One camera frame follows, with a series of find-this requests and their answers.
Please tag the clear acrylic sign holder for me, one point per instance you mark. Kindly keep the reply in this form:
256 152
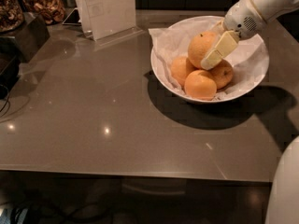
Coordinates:
107 20

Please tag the jar of dried fruit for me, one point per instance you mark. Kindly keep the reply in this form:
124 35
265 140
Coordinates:
52 11

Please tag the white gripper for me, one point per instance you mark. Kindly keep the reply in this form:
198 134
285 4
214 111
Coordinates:
242 20

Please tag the black appliance left edge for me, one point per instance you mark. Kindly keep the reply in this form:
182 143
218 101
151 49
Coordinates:
9 70

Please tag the white ceramic bowl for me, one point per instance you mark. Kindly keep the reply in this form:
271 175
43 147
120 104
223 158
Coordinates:
249 69

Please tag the orange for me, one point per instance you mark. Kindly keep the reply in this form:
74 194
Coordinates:
199 46
180 68
200 84
223 74

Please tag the glass jar of nuts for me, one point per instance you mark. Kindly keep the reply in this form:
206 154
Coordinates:
11 15

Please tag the smartphone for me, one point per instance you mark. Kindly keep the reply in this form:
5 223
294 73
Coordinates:
73 18

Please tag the blue object on floor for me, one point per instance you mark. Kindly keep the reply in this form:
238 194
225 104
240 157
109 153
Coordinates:
13 216

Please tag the dark metal box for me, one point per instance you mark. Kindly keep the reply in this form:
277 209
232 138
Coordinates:
25 41

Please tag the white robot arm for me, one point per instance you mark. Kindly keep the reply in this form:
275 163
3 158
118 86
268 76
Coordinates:
283 205

